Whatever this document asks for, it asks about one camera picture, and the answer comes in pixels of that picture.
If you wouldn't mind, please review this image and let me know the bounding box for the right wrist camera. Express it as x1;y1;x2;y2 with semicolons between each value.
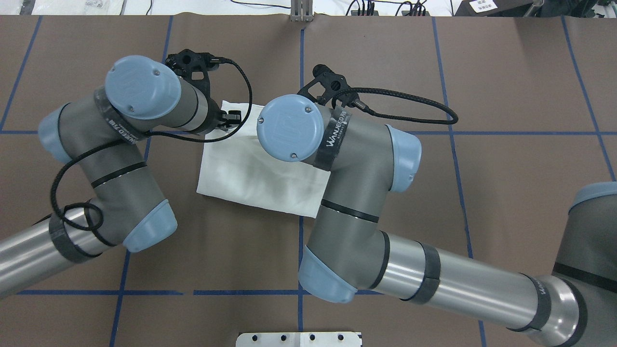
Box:
297;64;350;106

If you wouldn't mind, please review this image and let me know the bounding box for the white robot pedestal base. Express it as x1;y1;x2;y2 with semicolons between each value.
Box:
235;331;363;347

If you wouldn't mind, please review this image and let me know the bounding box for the black usb hub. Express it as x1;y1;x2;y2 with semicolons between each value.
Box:
345;0;376;17
394;0;430;17

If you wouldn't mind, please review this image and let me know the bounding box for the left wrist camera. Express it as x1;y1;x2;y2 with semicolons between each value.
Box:
164;49;231;96

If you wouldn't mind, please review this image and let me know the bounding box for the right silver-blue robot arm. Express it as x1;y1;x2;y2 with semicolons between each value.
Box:
256;94;616;347

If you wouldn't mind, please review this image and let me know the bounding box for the aluminium corner bracket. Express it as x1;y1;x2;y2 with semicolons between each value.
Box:
290;0;314;22

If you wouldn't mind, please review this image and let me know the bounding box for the white long-sleeve printed shirt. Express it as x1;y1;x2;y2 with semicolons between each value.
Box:
197;101;330;218

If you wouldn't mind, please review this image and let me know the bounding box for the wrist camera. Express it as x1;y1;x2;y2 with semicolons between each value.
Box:
297;64;350;106
164;49;231;96

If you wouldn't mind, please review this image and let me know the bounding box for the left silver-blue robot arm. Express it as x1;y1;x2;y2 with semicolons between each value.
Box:
0;49;246;298

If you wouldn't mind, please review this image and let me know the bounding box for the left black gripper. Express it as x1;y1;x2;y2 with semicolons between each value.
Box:
206;98;241;133

